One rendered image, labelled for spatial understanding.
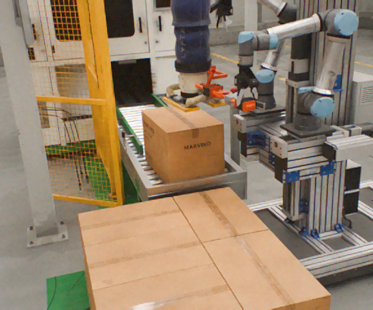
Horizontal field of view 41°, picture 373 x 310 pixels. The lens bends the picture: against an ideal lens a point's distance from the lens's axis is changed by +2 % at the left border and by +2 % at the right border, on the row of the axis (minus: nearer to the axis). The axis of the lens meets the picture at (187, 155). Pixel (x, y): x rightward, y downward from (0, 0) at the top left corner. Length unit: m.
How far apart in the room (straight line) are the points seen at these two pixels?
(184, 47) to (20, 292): 1.87
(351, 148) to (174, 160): 1.09
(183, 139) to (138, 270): 1.02
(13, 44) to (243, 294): 2.22
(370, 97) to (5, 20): 2.34
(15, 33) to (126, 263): 1.76
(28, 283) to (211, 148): 1.51
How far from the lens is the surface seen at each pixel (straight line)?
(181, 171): 3.20
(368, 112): 3.20
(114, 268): 2.51
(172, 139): 3.11
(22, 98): 3.60
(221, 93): 2.70
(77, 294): 3.32
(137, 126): 4.57
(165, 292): 2.31
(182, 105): 2.93
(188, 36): 2.89
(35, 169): 3.76
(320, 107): 2.63
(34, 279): 3.55
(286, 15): 3.12
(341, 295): 3.26
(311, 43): 2.99
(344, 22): 2.58
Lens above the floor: 1.93
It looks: 21 degrees down
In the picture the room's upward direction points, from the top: 3 degrees counter-clockwise
